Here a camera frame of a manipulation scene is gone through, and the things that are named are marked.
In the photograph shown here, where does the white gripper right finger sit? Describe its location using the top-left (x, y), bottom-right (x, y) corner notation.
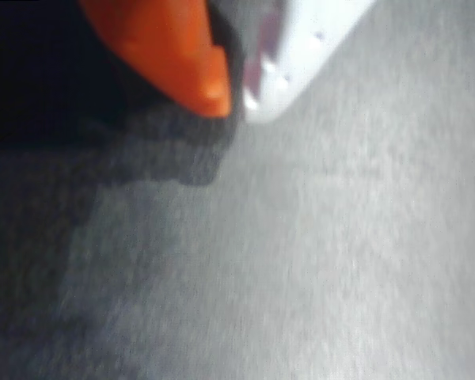
top-left (241, 0), bottom-right (376, 124)

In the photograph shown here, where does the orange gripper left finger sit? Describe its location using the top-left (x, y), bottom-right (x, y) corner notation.
top-left (77, 0), bottom-right (234, 119)

